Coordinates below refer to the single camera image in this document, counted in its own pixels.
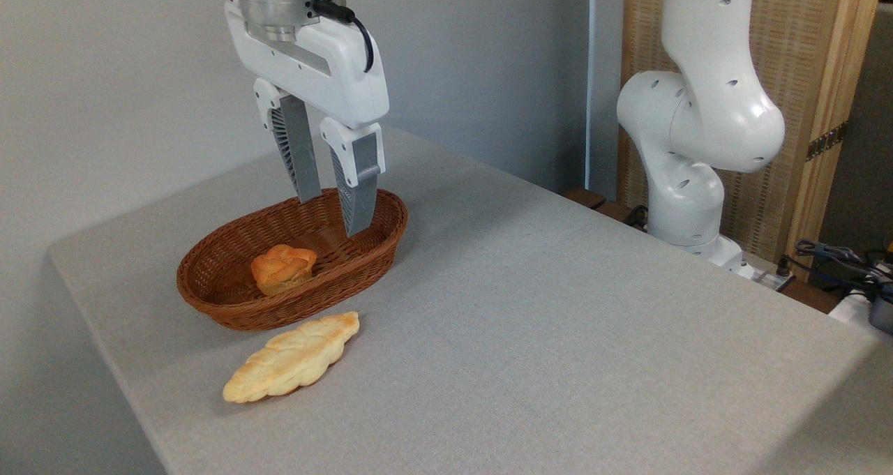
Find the long braided bread loaf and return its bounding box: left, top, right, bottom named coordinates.
left=223, top=311, right=361, bottom=404

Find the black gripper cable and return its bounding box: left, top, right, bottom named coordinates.
left=311, top=0, right=375, bottom=74

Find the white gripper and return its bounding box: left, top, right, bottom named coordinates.
left=223, top=1, right=391, bottom=237

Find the white vertical wall pipe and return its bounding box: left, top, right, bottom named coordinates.
left=585, top=0, right=602, bottom=191

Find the brown wicker oval basket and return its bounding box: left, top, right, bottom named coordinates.
left=176, top=187, right=409, bottom=332

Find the dark metal screen hinge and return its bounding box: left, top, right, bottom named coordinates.
left=806, top=121, right=849, bottom=163

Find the white power strip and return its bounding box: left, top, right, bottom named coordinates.
left=828, top=288, right=893, bottom=336

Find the bundle of dark cables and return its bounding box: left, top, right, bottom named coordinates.
left=778, top=239, right=893, bottom=303

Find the small round bread roll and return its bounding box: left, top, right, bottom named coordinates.
left=250, top=244, right=317, bottom=296

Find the rattan screen with wooden frame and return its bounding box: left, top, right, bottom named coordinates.
left=617, top=0, right=887, bottom=282

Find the grey plug adapter box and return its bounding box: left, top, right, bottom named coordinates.
left=868, top=296, right=893, bottom=335

